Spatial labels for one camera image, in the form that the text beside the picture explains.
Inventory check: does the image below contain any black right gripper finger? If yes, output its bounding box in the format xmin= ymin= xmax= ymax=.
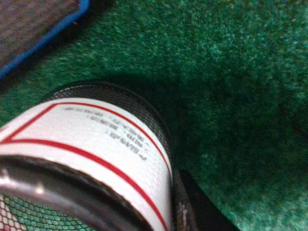
xmin=173 ymin=169 xmax=235 ymax=231

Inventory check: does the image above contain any black mesh pen holder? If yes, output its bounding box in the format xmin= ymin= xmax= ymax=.
xmin=0 ymin=81 xmax=173 ymax=231

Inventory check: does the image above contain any green felt table cloth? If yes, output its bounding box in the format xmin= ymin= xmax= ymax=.
xmin=0 ymin=0 xmax=308 ymax=231

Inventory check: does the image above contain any blue whiteboard eraser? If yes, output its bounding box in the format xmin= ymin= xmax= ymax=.
xmin=0 ymin=0 xmax=90 ymax=78

